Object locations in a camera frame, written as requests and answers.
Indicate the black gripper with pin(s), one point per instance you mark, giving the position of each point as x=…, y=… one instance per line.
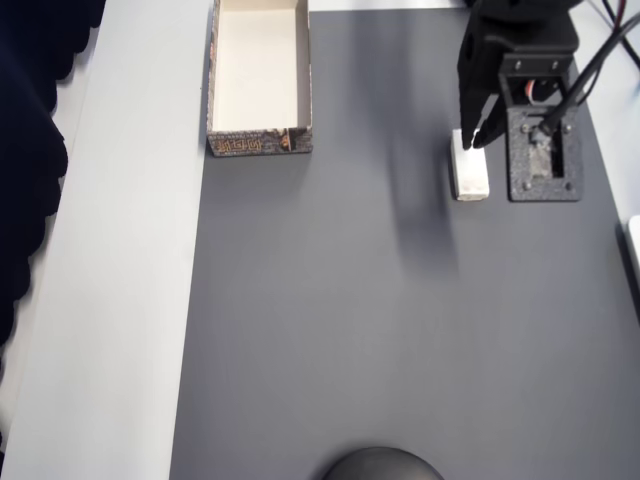
x=474, y=102

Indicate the white rectangular block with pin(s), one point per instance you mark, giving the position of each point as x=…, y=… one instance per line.
x=470, y=170

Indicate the patterned open cardboard box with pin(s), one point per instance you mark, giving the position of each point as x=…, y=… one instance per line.
x=260, y=75

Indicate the grey table mat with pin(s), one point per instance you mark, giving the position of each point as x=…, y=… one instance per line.
x=350, y=300

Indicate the black round dome object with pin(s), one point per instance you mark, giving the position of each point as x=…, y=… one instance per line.
x=382, y=465

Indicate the dark blue curtain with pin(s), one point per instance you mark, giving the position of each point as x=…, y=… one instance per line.
x=25, y=150

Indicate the black gripper camera mount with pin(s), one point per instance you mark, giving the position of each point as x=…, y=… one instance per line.
x=530, y=165

